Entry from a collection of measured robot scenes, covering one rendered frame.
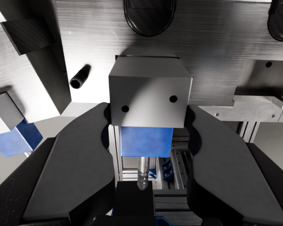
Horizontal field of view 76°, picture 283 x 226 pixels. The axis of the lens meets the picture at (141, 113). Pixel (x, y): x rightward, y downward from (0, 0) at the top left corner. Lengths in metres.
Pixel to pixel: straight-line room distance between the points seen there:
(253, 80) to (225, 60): 0.06
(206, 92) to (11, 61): 0.20
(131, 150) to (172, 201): 0.43
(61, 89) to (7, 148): 0.10
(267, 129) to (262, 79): 1.32
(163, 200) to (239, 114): 0.35
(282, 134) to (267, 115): 1.29
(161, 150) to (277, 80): 0.14
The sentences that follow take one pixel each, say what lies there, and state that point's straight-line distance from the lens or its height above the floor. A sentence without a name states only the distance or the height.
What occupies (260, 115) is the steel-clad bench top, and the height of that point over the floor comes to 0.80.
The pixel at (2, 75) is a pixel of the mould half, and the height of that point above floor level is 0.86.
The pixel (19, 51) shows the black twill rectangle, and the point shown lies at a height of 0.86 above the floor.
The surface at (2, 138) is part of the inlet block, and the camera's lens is 0.27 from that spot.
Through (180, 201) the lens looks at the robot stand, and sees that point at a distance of 0.58.
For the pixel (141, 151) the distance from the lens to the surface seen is 0.15.
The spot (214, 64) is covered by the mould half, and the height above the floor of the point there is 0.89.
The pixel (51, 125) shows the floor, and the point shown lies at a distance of 1.39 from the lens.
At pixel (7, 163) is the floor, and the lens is 1.81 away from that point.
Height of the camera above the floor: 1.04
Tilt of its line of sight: 61 degrees down
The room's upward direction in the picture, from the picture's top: 180 degrees clockwise
